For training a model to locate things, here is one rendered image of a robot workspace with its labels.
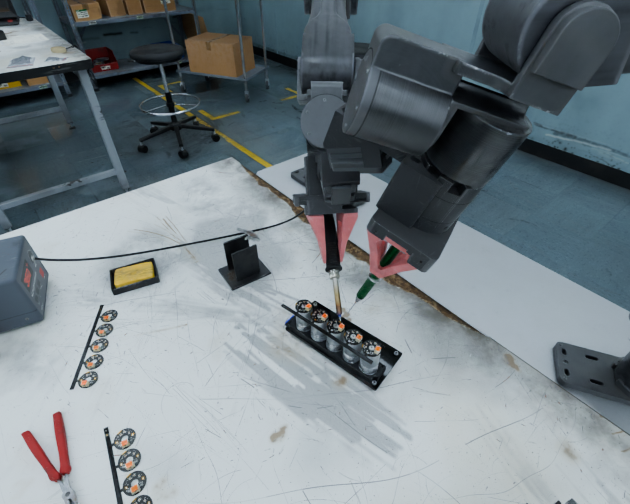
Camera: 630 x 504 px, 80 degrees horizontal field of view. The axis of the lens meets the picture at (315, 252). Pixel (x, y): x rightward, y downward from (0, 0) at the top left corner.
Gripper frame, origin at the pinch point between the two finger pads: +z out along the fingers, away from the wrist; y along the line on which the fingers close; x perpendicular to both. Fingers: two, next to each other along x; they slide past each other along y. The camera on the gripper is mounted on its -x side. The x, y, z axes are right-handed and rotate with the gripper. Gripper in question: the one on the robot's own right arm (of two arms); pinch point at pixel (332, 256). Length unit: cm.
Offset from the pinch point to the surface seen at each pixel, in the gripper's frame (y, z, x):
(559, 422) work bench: 25.7, 19.9, -14.4
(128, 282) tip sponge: -33.3, 4.5, 11.0
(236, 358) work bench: -14.7, 13.3, -2.4
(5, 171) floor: -185, -23, 218
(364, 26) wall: 78, -135, 306
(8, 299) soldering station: -46.4, 3.4, 2.2
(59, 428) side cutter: -35.3, 16.5, -10.0
